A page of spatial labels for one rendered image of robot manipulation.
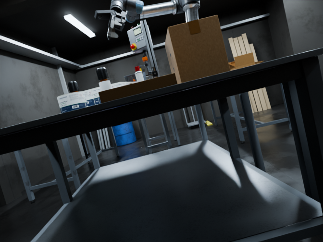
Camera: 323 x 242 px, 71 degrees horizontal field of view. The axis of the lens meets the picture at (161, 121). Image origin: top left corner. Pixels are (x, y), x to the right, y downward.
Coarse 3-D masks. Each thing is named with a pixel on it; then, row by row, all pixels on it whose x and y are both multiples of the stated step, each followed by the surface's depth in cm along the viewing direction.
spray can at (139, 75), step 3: (138, 66) 159; (135, 69) 159; (138, 69) 159; (138, 72) 158; (141, 72) 159; (138, 75) 158; (141, 75) 158; (138, 78) 158; (141, 78) 158; (138, 81) 158
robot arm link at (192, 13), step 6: (180, 0) 152; (186, 0) 145; (192, 0) 144; (198, 0) 145; (180, 6) 155; (186, 6) 146; (192, 6) 145; (198, 6) 147; (186, 12) 148; (192, 12) 146; (198, 12) 148; (186, 18) 148; (192, 18) 146; (198, 18) 148
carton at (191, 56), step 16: (176, 32) 104; (192, 32) 104; (208, 32) 104; (176, 48) 104; (192, 48) 105; (208, 48) 105; (224, 48) 105; (176, 64) 106; (192, 64) 105; (208, 64) 105; (224, 64) 106
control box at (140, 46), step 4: (140, 24) 187; (148, 28) 194; (128, 32) 195; (132, 32) 193; (128, 36) 196; (132, 36) 194; (136, 36) 192; (132, 40) 194; (144, 40) 188; (136, 44) 193; (140, 44) 191; (144, 44) 189; (152, 44) 195; (136, 48) 194; (140, 48) 192; (144, 48) 194; (136, 52) 200
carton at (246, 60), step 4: (252, 52) 296; (236, 56) 295; (240, 56) 295; (244, 56) 296; (248, 56) 296; (252, 56) 297; (236, 60) 296; (240, 60) 297; (244, 60) 297; (248, 60) 297; (252, 60) 298; (232, 64) 334; (236, 64) 297; (240, 64) 298; (244, 64) 298; (248, 64) 298; (252, 64) 299; (232, 68) 309; (236, 68) 298
